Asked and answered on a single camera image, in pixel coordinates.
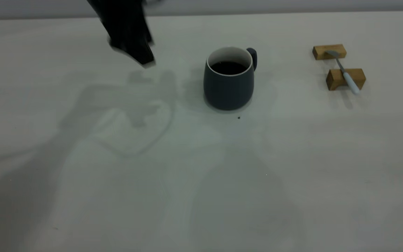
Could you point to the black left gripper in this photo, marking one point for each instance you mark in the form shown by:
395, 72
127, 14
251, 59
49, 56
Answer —
119, 15

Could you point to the arched wooden block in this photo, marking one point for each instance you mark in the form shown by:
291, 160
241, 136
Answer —
335, 77

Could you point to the flat rectangular wooden block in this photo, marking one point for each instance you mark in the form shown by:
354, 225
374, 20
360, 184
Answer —
320, 52

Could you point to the dark grey ceramic cup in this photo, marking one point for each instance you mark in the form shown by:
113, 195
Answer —
227, 91

